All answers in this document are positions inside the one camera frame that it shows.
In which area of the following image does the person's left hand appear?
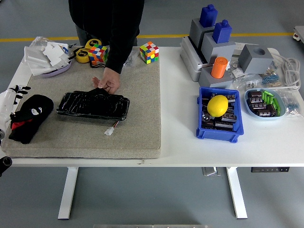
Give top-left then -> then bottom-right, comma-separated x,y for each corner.
92,67 -> 121,94

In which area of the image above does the black panel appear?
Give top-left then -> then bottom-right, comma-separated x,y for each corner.
56,88 -> 131,121

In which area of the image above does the black rag with white marks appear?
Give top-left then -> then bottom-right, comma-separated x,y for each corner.
9,94 -> 55,145

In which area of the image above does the clear bag of screws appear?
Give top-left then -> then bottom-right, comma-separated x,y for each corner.
123,51 -> 140,68

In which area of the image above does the colourful puzzle cube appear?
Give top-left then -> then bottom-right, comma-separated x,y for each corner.
88,44 -> 109,66
139,41 -> 160,65

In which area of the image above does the yellow tape measure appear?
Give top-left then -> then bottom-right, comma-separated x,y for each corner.
75,47 -> 90,64
85,38 -> 103,50

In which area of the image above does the purple tray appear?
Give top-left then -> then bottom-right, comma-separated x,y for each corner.
40,60 -> 72,78

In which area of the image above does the person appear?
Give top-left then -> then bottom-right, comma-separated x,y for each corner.
68,0 -> 145,95

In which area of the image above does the grey-brown mat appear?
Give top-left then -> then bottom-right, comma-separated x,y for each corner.
0,60 -> 162,160

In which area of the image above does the white plastic box lid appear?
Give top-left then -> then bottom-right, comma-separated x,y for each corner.
23,46 -> 52,69

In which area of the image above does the light grey case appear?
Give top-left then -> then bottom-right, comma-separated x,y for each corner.
180,36 -> 209,83

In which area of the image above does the clear crumpled plastic bag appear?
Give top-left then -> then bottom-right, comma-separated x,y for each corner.
28,36 -> 57,52

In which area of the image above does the grey block holder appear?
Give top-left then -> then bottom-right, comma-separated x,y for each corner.
198,67 -> 235,90
189,18 -> 217,50
201,33 -> 237,65

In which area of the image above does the orange cylinder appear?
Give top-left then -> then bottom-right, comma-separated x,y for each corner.
210,56 -> 229,79

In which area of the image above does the yellow lemon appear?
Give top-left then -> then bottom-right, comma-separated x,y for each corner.
207,94 -> 229,118

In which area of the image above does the blue plastic bottle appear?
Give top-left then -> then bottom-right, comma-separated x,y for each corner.
212,19 -> 233,44
199,4 -> 219,28

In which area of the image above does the blue plastic bin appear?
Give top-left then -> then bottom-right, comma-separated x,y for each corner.
196,86 -> 245,143

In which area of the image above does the white table leg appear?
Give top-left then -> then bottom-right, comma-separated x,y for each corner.
226,167 -> 248,219
57,167 -> 79,220

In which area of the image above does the small bag of white parts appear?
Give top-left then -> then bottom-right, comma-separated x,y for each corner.
228,60 -> 245,78

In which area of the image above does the white power strip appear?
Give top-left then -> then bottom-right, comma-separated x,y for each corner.
234,42 -> 247,57

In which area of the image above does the clear bag of metal parts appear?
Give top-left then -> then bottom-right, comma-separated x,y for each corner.
231,73 -> 263,91

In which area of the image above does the grey block with round hole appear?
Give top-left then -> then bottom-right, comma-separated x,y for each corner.
238,44 -> 275,75

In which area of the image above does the light blue dish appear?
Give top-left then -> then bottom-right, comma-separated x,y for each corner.
244,88 -> 287,122

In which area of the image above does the black table height controller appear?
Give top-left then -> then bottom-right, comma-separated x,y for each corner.
251,167 -> 290,173

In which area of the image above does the white cart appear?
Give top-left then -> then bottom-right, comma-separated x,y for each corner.
292,25 -> 304,45

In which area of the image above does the white wire connector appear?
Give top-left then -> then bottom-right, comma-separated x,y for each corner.
104,120 -> 121,136

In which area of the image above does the grey metal bracket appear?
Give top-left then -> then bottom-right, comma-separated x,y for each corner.
201,167 -> 221,177

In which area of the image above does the white power cord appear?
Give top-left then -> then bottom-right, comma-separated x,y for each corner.
270,51 -> 302,90

